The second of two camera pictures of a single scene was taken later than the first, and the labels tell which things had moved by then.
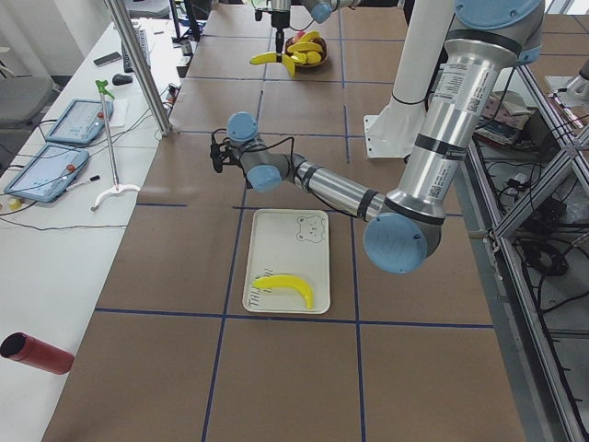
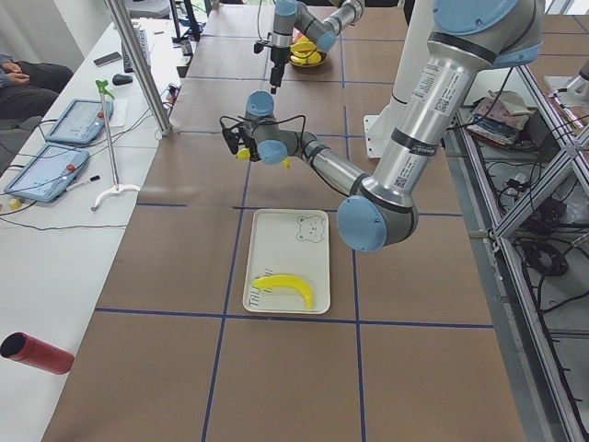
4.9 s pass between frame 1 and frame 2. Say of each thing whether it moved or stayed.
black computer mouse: stayed
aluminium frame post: stayed
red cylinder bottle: stayed
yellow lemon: stayed
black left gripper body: moved
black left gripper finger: moved
